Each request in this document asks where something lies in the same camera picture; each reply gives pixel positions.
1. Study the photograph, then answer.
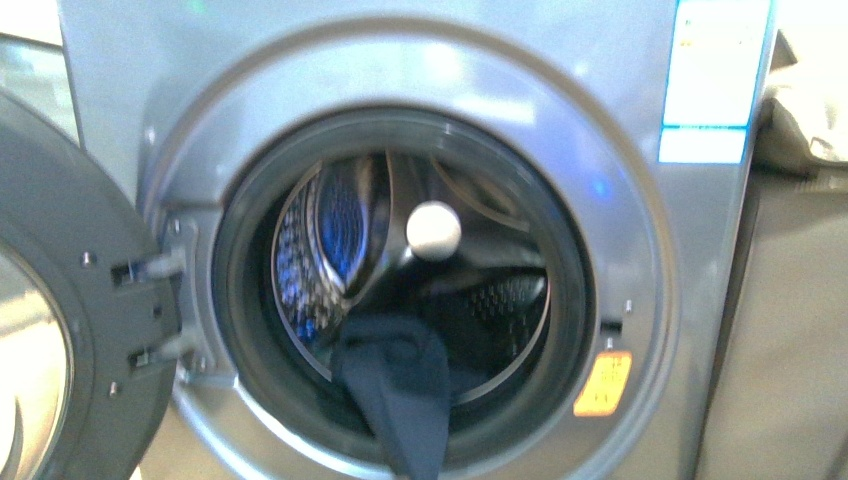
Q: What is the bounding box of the dark navy garment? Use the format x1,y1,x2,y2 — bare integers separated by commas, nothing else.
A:
331,274,551,480

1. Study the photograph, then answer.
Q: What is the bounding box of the silver front-load washing machine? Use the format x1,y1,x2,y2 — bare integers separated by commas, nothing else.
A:
58,1,752,479

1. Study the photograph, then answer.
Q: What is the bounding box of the grey washing machine door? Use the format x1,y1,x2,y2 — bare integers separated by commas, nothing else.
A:
1,96,183,479

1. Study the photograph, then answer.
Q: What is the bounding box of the white round drum hub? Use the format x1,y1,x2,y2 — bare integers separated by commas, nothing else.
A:
405,200,462,262

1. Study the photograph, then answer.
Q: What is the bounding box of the orange warning sticker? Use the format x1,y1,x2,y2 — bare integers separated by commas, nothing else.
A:
573,350,633,417

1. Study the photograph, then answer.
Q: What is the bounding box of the blue energy label sticker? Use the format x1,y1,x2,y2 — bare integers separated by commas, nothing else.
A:
658,1,772,164

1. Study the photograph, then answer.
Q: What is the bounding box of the beige crumpled cloth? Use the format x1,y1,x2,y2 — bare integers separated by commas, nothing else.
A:
753,25,847,176

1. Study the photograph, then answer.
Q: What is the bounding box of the grey cabinet beside washer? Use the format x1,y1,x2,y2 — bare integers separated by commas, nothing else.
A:
696,172,847,479

